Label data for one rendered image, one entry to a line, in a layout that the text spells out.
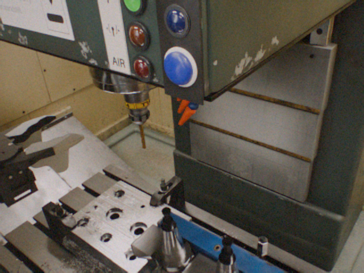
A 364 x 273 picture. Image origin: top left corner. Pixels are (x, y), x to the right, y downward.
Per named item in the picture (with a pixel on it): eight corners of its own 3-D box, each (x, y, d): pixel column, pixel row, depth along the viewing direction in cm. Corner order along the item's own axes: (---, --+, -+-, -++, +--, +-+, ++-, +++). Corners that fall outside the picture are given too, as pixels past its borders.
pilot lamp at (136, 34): (145, 50, 32) (142, 26, 31) (128, 46, 34) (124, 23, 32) (149, 48, 33) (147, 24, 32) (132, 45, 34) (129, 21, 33)
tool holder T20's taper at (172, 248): (190, 247, 62) (187, 221, 58) (176, 267, 59) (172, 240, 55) (169, 237, 64) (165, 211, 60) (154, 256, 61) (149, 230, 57)
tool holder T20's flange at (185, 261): (198, 255, 63) (197, 246, 62) (179, 282, 59) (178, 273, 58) (169, 241, 66) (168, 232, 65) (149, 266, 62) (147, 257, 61)
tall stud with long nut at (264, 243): (262, 277, 93) (265, 244, 86) (252, 272, 94) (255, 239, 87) (267, 270, 94) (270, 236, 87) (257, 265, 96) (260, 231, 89)
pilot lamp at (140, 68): (149, 82, 34) (147, 61, 33) (133, 78, 35) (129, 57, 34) (153, 80, 35) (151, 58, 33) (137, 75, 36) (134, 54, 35)
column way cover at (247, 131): (305, 207, 113) (331, 49, 85) (186, 158, 138) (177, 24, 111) (311, 198, 116) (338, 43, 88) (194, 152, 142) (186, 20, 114)
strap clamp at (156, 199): (158, 229, 109) (153, 192, 101) (151, 224, 110) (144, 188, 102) (185, 204, 117) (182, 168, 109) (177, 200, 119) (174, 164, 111)
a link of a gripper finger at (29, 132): (50, 135, 69) (15, 164, 62) (40, 108, 66) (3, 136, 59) (63, 137, 68) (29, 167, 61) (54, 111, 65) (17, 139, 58)
